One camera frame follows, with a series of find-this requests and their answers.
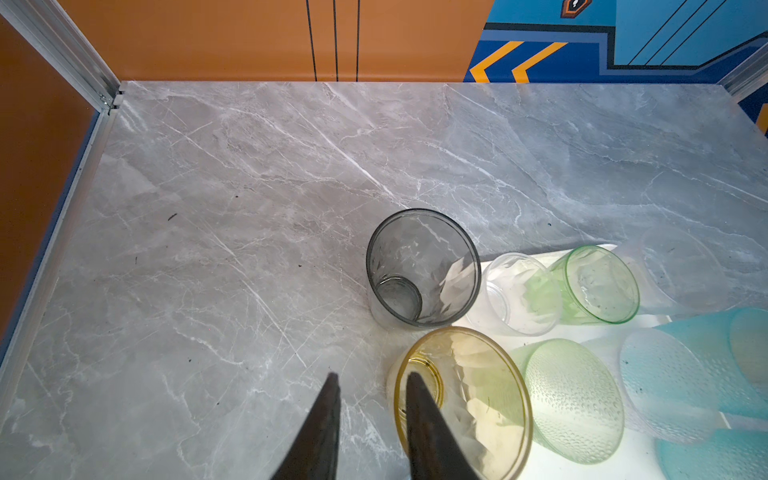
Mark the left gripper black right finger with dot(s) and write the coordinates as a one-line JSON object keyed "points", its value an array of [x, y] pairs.
{"points": [[432, 450]]}

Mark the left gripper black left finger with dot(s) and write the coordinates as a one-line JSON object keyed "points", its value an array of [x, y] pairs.
{"points": [[314, 452]]}

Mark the pale green frosted glass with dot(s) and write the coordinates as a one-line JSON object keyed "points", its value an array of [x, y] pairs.
{"points": [[577, 409]]}

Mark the dark grey glass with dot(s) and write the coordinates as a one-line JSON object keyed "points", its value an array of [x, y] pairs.
{"points": [[423, 270]]}

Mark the bright green glass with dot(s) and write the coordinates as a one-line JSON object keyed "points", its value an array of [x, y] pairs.
{"points": [[596, 286]]}

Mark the teal frosted glass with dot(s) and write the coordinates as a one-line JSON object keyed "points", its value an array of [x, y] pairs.
{"points": [[732, 347], [728, 454]]}

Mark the clear ribbed glass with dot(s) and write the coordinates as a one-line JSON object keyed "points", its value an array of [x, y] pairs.
{"points": [[676, 273]]}

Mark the cream plastic tray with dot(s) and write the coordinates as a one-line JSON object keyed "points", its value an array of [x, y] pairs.
{"points": [[589, 380]]}

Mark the amber glass left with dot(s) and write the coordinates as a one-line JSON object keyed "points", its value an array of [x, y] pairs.
{"points": [[480, 393]]}

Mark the aluminium corner post right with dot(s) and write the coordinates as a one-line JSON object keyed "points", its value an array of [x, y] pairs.
{"points": [[748, 76]]}

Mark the aluminium corner post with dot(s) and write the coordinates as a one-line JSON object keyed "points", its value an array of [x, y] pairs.
{"points": [[748, 76], [47, 27]]}

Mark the aluminium corner post left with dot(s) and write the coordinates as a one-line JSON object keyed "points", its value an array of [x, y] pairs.
{"points": [[47, 27]]}

